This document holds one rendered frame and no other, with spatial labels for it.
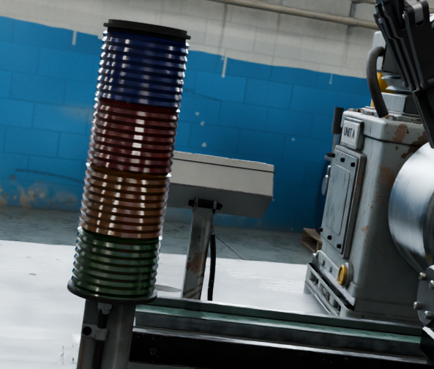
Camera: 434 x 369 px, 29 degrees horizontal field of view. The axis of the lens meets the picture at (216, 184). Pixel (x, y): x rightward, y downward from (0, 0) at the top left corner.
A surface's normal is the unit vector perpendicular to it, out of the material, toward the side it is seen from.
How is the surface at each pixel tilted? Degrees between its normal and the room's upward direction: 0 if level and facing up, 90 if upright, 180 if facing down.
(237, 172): 54
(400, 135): 90
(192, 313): 0
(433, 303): 90
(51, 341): 0
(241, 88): 90
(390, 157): 90
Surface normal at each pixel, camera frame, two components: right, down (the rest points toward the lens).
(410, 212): -0.99, -0.10
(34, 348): 0.14, -0.98
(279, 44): 0.27, 0.17
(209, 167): 0.16, -0.45
